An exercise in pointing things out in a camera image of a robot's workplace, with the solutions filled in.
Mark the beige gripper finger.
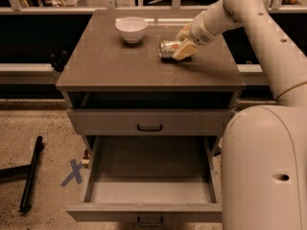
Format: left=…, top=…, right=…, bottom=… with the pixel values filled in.
left=172, top=38, right=198, bottom=60
left=176, top=24, right=191, bottom=40

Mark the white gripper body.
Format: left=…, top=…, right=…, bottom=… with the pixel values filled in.
left=189, top=12, right=217, bottom=45

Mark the white green 7up can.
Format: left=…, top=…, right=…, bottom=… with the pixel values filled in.
left=159, top=40, right=181, bottom=59

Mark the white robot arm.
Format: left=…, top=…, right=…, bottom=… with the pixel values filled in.
left=177, top=0, right=307, bottom=230

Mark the closed grey upper drawer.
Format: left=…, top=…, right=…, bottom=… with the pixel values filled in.
left=68, top=109, right=234, bottom=136

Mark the grey drawer cabinet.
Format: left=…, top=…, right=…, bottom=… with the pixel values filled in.
left=57, top=9, right=245, bottom=151

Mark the open grey lower drawer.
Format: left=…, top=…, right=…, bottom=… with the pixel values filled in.
left=67, top=136, right=222, bottom=227

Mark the white ceramic bowl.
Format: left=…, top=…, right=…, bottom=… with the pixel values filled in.
left=115, top=17, right=148, bottom=43

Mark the blue tape cross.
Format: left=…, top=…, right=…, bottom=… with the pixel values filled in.
left=60, top=159, right=83, bottom=187

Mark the black left stand leg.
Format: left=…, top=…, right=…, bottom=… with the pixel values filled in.
left=0, top=136, right=44, bottom=214

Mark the black clamp on rail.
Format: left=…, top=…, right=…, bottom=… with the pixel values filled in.
left=50, top=51, right=68, bottom=72

